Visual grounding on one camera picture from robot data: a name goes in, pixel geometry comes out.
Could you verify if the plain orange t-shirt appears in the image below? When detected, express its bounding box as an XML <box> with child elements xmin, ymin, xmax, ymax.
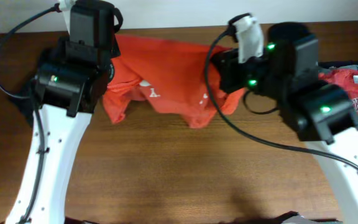
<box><xmin>102</xmin><ymin>35</ymin><xmax>245</xmax><ymax>129</ymax></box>

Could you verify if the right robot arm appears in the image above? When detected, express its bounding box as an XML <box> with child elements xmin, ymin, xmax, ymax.
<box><xmin>205</xmin><ymin>22</ymin><xmax>358</xmax><ymax>223</ymax></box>

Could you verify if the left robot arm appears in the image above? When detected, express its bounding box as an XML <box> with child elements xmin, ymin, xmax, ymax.
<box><xmin>6</xmin><ymin>1</ymin><xmax>123</xmax><ymax>223</ymax></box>

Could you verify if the black knit garment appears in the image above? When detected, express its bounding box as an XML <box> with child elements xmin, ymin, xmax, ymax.
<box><xmin>7</xmin><ymin>46</ymin><xmax>62</xmax><ymax>128</ymax></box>

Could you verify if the right black camera cable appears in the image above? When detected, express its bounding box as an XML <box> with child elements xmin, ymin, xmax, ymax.
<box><xmin>203</xmin><ymin>26</ymin><xmax>358</xmax><ymax>190</ymax></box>

